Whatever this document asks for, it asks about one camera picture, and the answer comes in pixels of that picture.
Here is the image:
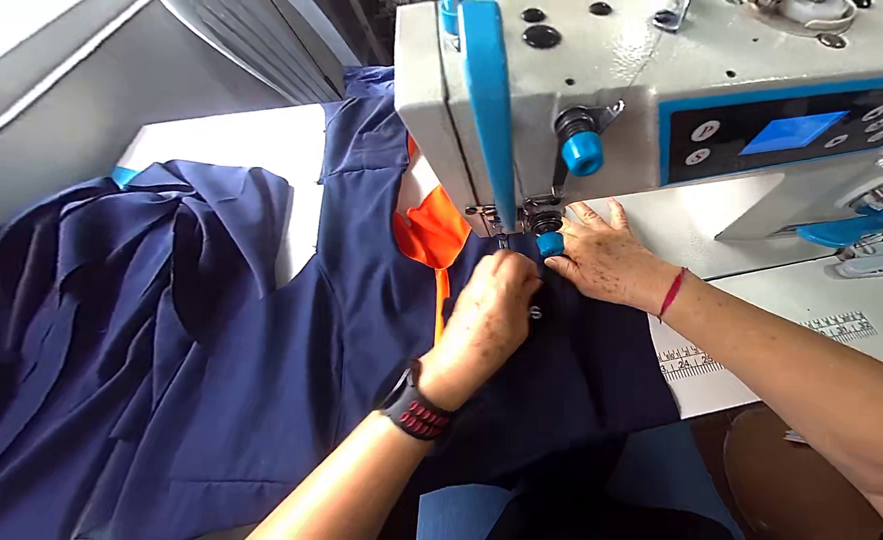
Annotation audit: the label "orange fabric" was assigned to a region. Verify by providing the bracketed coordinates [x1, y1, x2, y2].
[392, 133, 473, 348]

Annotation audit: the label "person's left hand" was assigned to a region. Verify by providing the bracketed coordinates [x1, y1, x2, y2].
[418, 249, 544, 412]

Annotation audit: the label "grey curtain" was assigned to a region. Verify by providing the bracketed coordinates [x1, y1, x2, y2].
[159, 0, 347, 106]

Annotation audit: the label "white blue sewing machine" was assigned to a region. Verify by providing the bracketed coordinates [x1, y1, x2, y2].
[394, 0, 883, 283]

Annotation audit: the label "person's legs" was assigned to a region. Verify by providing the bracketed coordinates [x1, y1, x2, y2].
[416, 418, 746, 540]

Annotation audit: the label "person's left forearm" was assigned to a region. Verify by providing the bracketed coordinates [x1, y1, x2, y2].
[245, 358, 458, 540]

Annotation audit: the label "person's right hand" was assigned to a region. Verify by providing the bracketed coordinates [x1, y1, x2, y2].
[544, 198, 684, 316]

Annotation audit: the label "person's right forearm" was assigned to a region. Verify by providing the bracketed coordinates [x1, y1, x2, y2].
[659, 267, 883, 528]

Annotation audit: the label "navy blue garment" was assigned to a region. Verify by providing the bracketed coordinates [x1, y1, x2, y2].
[0, 65, 683, 540]

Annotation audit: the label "white sewing table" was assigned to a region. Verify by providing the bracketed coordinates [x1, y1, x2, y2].
[111, 102, 883, 420]

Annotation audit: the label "brown round stool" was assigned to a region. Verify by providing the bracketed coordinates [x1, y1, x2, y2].
[722, 403, 883, 540]

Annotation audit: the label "person's body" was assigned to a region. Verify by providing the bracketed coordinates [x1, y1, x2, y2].
[484, 435, 735, 540]

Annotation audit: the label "ruler tape strip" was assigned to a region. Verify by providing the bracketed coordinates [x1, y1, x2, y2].
[656, 311, 878, 384]

